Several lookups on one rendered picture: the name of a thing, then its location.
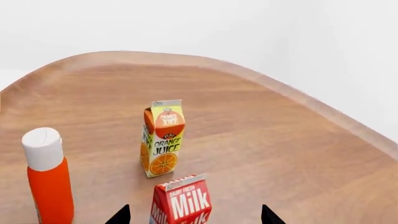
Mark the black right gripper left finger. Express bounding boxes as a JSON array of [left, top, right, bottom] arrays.
[[104, 203, 131, 224]]

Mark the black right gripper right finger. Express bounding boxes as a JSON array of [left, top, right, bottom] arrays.
[[261, 203, 286, 224]]

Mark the red milk carton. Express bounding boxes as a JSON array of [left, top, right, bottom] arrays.
[[150, 172, 213, 224]]

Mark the orange bottle with white cap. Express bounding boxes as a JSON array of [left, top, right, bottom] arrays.
[[21, 127, 75, 224]]

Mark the yellow orange juice carton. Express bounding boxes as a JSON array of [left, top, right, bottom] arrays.
[[139, 99, 186, 179]]

